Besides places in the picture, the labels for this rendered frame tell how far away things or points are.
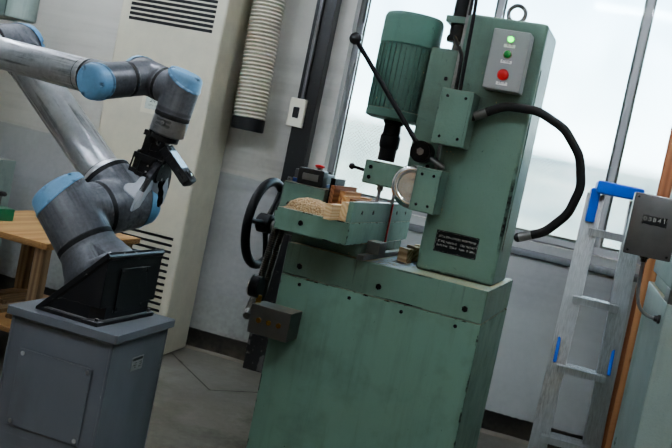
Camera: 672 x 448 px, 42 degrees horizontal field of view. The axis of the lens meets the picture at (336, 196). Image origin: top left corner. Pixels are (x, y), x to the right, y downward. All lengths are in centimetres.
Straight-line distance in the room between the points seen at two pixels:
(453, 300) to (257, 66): 198
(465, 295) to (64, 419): 104
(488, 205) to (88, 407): 115
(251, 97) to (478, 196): 179
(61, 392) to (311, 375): 68
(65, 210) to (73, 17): 250
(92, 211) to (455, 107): 98
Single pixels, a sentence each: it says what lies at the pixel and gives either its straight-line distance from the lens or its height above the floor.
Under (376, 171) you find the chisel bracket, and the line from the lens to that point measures 258.
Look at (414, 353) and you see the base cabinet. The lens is 238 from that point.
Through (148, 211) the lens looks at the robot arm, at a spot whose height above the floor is 81.
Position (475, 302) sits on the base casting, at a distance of 233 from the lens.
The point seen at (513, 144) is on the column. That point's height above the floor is 119.
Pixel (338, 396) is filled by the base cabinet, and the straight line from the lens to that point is 247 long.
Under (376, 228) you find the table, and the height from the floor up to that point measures 88.
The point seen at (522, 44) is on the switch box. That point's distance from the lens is 239.
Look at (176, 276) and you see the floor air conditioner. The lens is 404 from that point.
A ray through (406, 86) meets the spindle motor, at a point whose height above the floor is 130.
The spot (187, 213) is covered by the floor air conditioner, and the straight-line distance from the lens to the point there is 398.
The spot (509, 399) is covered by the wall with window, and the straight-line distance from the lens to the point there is 399.
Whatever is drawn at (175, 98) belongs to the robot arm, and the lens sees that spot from 221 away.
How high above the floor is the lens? 108
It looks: 3 degrees down
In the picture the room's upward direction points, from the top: 12 degrees clockwise
